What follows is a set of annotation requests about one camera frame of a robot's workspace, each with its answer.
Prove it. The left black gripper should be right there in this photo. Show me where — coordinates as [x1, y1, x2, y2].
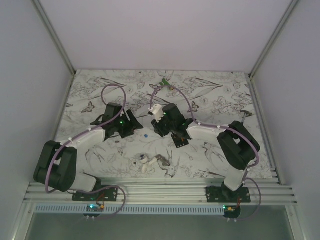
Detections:
[113, 110, 143, 139]

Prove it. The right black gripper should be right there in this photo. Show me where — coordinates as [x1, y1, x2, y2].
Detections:
[151, 112, 176, 138]

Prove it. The black fuse box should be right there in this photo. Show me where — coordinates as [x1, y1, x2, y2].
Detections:
[172, 135, 189, 149]

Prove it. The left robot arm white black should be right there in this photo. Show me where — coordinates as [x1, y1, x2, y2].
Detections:
[33, 103, 143, 201]

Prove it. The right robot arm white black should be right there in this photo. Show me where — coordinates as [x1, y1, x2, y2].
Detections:
[148, 103, 261, 203]

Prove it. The floral printed table mat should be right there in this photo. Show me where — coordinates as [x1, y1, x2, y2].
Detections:
[56, 69, 264, 179]

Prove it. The white pipe fitting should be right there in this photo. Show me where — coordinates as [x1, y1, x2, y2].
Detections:
[135, 153, 157, 174]

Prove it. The green spray nozzle toy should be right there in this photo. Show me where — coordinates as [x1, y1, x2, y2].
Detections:
[159, 78, 174, 91]

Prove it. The small grey hammer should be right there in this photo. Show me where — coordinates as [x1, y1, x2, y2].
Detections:
[240, 110, 253, 124]

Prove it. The left small circuit board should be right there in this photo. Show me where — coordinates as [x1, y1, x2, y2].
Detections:
[86, 204, 105, 213]

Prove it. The small circuit board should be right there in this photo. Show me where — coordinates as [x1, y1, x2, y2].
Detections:
[86, 204, 105, 213]
[223, 205, 241, 213]

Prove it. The right small circuit board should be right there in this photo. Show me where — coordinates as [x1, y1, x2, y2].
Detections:
[223, 205, 241, 213]

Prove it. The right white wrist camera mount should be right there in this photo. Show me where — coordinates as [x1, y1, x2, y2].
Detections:
[148, 104, 165, 123]

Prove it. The grey metal bracket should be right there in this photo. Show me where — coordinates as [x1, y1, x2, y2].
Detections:
[155, 154, 171, 170]

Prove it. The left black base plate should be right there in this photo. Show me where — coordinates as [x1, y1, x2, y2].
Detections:
[71, 185, 118, 202]

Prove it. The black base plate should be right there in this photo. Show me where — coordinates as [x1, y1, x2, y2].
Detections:
[205, 186, 251, 204]
[71, 185, 118, 202]

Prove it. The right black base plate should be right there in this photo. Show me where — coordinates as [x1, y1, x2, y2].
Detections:
[205, 186, 251, 204]

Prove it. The aluminium rail frame front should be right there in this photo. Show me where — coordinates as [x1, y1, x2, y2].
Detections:
[24, 178, 298, 206]

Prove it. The perforated grey cable duct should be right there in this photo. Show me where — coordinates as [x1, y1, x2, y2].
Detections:
[34, 203, 225, 216]

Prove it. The left aluminium corner post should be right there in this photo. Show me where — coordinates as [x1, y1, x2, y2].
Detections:
[31, 0, 77, 76]

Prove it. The aluminium corner post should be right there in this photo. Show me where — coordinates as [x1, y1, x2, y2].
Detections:
[248, 0, 300, 78]
[31, 0, 77, 76]

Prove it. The right aluminium corner post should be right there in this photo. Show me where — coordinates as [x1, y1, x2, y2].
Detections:
[248, 0, 300, 78]

